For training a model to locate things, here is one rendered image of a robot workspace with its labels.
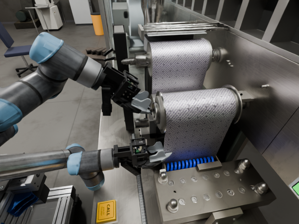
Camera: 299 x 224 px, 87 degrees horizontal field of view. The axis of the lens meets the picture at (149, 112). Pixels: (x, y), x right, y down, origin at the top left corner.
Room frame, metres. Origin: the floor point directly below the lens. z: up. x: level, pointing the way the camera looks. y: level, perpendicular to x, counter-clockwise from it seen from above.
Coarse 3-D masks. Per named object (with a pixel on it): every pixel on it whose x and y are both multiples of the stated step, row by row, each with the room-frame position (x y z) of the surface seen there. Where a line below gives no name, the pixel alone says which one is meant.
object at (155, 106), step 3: (153, 102) 0.44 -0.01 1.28; (156, 102) 0.43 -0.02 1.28; (153, 105) 0.43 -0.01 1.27; (156, 105) 0.41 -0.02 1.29; (153, 108) 0.43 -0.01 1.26; (156, 108) 0.40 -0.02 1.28; (153, 111) 0.43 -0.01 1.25; (156, 111) 0.39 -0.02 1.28; (159, 111) 0.39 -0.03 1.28; (153, 114) 0.42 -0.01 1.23; (156, 114) 0.38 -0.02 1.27; (159, 114) 0.38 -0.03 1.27; (153, 117) 0.42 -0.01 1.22; (156, 117) 0.38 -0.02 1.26; (159, 117) 0.38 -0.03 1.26; (156, 120) 0.38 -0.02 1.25; (159, 120) 0.38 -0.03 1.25; (156, 123) 0.38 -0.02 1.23; (159, 123) 0.38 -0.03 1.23
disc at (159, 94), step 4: (160, 92) 0.43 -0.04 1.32; (160, 96) 0.42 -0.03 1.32; (164, 104) 0.38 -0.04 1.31; (164, 108) 0.37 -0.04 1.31; (164, 112) 0.36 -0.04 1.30; (164, 116) 0.36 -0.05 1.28; (164, 120) 0.35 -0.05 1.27; (164, 124) 0.35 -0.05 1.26; (164, 128) 0.35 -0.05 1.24; (164, 132) 0.35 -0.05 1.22
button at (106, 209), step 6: (102, 204) 0.24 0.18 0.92; (108, 204) 0.24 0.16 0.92; (114, 204) 0.24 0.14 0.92; (102, 210) 0.22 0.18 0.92; (108, 210) 0.22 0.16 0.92; (114, 210) 0.22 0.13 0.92; (102, 216) 0.20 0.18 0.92; (108, 216) 0.20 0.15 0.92; (114, 216) 0.20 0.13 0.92; (102, 222) 0.18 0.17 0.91
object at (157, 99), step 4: (232, 92) 0.45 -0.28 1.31; (156, 96) 0.44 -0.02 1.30; (156, 100) 0.44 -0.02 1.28; (160, 100) 0.41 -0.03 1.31; (236, 100) 0.42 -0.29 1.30; (160, 104) 0.39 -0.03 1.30; (236, 104) 0.41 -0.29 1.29; (160, 108) 0.38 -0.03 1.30; (236, 108) 0.41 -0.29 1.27; (160, 112) 0.38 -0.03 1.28; (236, 112) 0.40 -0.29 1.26; (160, 116) 0.38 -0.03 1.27; (160, 120) 0.37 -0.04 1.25; (160, 124) 0.37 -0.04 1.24; (160, 128) 0.37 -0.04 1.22
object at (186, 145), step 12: (180, 132) 0.36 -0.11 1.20; (192, 132) 0.37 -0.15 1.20; (204, 132) 0.38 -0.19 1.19; (216, 132) 0.39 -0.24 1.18; (168, 144) 0.36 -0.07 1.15; (180, 144) 0.37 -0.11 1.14; (192, 144) 0.37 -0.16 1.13; (204, 144) 0.38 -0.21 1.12; (216, 144) 0.39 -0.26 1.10; (180, 156) 0.37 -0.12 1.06; (192, 156) 0.38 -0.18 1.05; (204, 156) 0.39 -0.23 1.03
